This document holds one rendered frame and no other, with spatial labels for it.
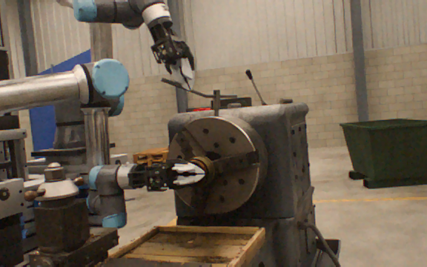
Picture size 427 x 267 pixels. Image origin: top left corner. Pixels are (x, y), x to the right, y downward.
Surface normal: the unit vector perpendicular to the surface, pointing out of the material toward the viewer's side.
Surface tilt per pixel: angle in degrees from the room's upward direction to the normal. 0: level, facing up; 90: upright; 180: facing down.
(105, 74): 89
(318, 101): 90
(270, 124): 90
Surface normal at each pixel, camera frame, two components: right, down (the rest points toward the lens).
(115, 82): 0.64, -0.03
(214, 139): -0.36, 0.08
